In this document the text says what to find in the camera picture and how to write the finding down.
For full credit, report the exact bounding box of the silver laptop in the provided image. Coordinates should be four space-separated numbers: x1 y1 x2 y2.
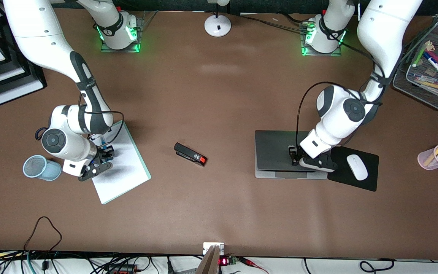
254 130 328 180

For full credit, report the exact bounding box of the green marker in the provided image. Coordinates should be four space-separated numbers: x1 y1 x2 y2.
412 41 434 68

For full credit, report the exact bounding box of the white marker blue cap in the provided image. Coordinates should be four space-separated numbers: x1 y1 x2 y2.
423 52 438 80

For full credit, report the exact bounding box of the white clipboard teal edge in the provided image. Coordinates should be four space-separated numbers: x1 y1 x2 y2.
89 120 152 205

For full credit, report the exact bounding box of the blue mesh cup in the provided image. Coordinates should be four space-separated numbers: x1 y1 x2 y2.
23 155 63 182

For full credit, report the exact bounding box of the white computer mouse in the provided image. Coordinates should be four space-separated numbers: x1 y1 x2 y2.
346 154 368 181

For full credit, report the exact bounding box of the black mouse pad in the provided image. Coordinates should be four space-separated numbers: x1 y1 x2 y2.
327 144 379 192

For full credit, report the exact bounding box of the black red stapler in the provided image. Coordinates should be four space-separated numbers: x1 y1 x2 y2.
174 142 208 167

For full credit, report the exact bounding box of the black stacked paper tray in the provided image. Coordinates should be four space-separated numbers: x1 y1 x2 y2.
0 0 48 107

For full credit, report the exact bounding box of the black mesh desk tray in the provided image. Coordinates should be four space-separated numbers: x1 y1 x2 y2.
392 17 438 112

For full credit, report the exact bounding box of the white round lamp base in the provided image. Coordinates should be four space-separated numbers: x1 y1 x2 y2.
204 0 232 37

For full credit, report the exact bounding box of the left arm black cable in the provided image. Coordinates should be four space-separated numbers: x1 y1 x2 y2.
296 38 386 150

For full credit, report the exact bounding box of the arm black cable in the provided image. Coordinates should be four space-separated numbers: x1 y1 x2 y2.
296 38 386 150
78 93 125 148

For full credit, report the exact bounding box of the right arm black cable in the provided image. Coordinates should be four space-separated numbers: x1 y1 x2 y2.
78 93 125 148

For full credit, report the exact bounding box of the thin brown cable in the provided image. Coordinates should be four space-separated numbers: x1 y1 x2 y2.
23 216 62 252

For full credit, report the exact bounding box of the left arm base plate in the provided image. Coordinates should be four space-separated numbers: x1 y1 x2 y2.
300 21 343 57

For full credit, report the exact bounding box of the teal cable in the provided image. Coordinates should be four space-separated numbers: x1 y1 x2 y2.
26 253 38 274

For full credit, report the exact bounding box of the red wire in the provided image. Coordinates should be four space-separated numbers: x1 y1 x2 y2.
238 256 270 274

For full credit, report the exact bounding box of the black cable bundle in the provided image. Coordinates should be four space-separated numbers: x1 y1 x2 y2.
238 13 311 33

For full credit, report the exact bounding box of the grey post white block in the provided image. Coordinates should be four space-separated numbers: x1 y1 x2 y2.
195 242 225 274

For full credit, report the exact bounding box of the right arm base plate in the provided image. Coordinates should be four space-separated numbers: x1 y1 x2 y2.
100 11 158 53

